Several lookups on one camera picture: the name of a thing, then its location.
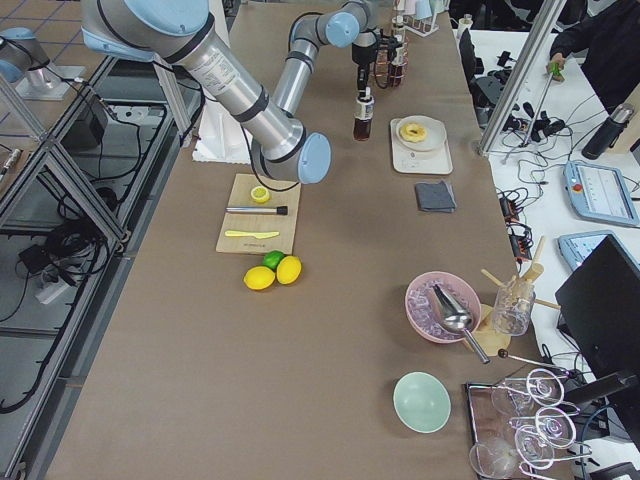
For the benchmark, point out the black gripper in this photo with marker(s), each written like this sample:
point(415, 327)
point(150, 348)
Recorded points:
point(361, 56)

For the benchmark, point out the tea bottle white cap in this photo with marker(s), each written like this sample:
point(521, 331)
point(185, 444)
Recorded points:
point(363, 118)

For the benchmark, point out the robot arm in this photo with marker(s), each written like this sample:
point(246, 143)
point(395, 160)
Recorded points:
point(26, 65)
point(183, 33)

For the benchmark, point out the tea bottle in rack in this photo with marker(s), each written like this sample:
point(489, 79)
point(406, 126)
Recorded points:
point(397, 63)

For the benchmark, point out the beige serving tray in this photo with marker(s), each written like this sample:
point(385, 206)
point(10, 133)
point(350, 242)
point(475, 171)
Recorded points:
point(405, 160)

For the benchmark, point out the dark wooden tray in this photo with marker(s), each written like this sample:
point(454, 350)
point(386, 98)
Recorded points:
point(531, 412)

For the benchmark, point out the glazed donut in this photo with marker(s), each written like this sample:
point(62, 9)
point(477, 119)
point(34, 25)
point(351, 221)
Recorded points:
point(413, 132)

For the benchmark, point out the white plate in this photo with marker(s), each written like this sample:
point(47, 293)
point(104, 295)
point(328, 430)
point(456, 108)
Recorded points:
point(436, 133)

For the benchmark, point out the grey folded cloth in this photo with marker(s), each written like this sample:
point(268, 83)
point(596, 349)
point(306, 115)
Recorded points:
point(435, 196)

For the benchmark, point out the metal muddler black tip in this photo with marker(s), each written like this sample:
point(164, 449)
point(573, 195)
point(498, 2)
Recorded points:
point(253, 210)

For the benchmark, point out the half lemon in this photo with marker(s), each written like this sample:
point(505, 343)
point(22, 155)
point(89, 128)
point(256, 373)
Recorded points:
point(260, 194)

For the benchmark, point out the wooden cutting board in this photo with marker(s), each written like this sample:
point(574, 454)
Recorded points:
point(282, 193)

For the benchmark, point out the yellow plastic knife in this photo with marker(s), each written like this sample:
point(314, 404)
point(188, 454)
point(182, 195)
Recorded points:
point(251, 234)

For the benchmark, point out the green lime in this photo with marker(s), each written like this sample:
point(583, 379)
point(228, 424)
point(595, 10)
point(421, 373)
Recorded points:
point(272, 259)

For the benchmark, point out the whole yellow lemon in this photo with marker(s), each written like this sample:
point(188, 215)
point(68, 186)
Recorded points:
point(288, 270)

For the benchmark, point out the pink bowl with ice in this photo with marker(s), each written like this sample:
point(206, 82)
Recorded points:
point(420, 312)

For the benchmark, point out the metal ice scoop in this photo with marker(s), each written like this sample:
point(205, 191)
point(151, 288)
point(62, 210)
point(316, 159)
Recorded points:
point(454, 318)

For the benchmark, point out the black thermos bottle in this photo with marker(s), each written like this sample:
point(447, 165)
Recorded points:
point(609, 131)

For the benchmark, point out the teach pendant tablet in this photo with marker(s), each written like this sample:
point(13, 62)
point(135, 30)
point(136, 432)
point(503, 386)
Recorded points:
point(598, 193)

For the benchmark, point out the glass jar on stand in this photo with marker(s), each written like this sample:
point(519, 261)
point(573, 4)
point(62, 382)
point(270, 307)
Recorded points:
point(512, 309)

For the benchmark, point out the round wooden stand base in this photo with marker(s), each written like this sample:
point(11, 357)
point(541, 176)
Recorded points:
point(488, 338)

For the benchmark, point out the mint green bowl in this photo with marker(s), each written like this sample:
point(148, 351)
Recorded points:
point(421, 402)

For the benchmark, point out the clear glass cup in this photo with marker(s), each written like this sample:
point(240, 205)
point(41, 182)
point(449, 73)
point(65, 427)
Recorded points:
point(494, 458)

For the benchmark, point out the copper wire bottle rack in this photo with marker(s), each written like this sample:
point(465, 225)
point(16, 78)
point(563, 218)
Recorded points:
point(381, 65)

